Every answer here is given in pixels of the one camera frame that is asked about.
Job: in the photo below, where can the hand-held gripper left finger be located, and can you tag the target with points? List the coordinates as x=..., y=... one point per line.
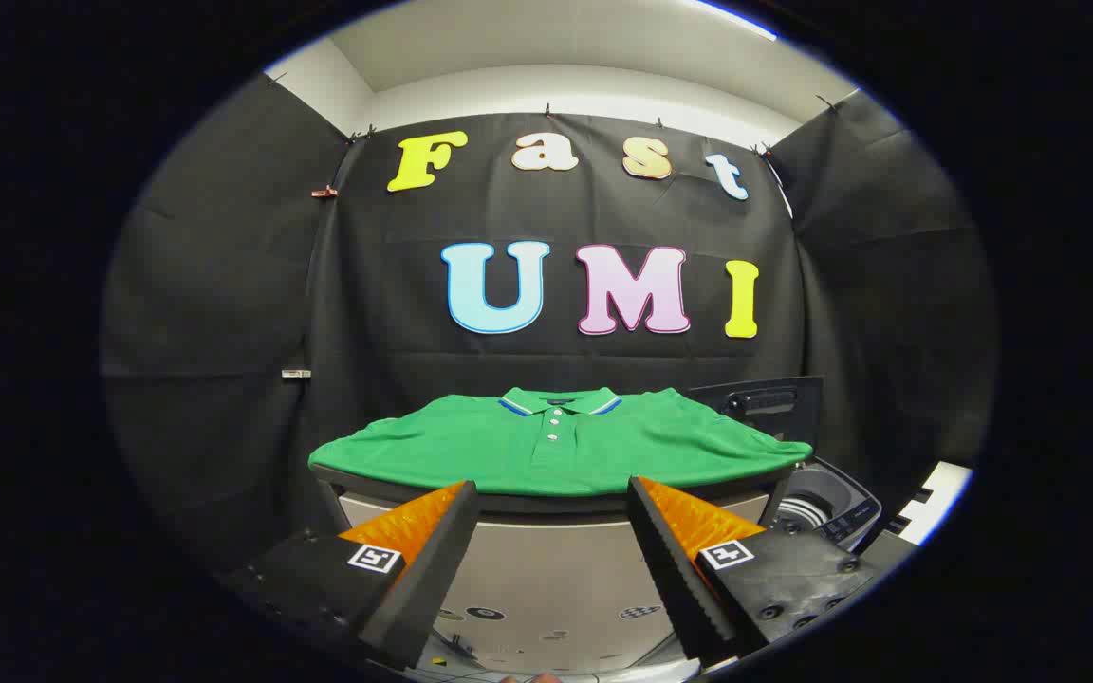
x=433, y=569

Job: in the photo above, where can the dark washing machine lid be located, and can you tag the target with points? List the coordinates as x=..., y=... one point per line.
x=774, y=400

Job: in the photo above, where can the grey washing machine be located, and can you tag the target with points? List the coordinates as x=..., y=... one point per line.
x=817, y=503

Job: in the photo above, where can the green polo shirt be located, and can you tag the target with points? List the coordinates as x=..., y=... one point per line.
x=471, y=446

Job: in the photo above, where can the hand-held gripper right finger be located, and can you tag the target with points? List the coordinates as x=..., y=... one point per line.
x=675, y=569

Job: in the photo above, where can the white panel with black marks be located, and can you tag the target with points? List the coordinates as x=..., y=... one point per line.
x=940, y=493

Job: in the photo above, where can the black backdrop cloth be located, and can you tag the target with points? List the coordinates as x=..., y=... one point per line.
x=546, y=218

